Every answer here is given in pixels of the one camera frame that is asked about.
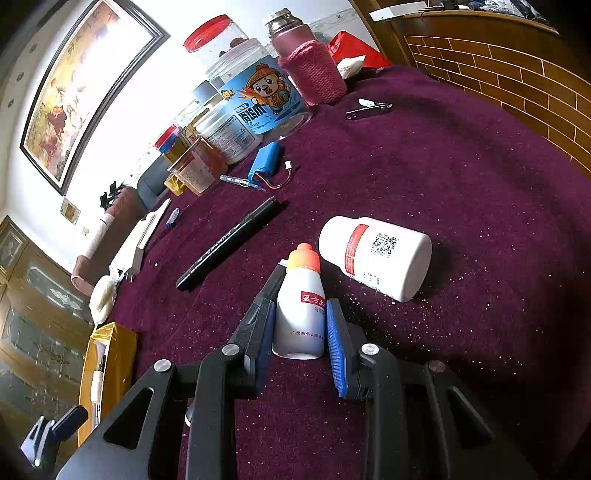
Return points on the small clear blue pen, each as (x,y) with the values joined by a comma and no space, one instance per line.
(235,180)

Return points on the small jar red blue lid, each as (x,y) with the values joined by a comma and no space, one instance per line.
(168,141)

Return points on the white flat box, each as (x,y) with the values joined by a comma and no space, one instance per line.
(397,10)

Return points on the cartoon label plastic jar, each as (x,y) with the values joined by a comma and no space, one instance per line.
(263,97)

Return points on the white crumpled tissue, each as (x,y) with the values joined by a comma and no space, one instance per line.
(351,67)

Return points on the brown sofa armrest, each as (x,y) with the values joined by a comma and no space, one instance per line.
(122,214)

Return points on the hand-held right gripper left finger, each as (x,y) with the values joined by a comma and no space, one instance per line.
(265,350)

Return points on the clear plastic cup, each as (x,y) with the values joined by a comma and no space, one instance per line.
(198,173)

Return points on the orange cap white bottle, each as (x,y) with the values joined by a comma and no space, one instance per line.
(300,318)

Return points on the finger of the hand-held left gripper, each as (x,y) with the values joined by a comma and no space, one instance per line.
(71,421)

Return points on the grey lid white label jar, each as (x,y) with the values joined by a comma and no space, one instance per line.
(226,134)

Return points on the dark clutter pile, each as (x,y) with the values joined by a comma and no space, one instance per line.
(498,7)

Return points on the small framed wall picture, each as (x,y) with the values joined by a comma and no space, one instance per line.
(70,211)

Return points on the small blue cap vial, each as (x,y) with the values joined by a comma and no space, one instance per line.
(172,218)

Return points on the wooden glass door cabinet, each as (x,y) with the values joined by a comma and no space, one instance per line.
(37,295)

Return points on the small yellow packet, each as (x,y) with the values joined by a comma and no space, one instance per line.
(174,184)

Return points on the thin white pen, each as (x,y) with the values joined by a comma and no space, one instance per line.
(99,383)

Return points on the red lid clear jar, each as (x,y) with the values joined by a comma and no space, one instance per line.
(212,32)

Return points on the red box with tissue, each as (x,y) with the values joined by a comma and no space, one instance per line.
(351,48)

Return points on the pink thermos with knitted sleeve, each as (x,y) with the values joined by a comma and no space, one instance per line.
(309,69)

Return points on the grey chair back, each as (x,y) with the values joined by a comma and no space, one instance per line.
(152,182)

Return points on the yellow bag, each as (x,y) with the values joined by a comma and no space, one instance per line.
(120,350)

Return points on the white rolled cloth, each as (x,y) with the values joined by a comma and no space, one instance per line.
(97,235)

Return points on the slim black marker pen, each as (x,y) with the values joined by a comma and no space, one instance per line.
(226,243)

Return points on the large framed painting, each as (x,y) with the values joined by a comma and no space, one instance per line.
(78,97)

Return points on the white plastic bag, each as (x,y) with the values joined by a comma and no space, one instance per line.
(102,297)

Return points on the black nail clipper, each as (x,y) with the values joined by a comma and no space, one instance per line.
(367,112)

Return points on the wooden brick pattern cabinet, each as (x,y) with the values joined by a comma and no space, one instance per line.
(508,64)

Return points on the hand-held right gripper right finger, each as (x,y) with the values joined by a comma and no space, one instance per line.
(334,350)

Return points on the large white pill bottle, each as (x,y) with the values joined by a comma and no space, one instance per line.
(397,263)

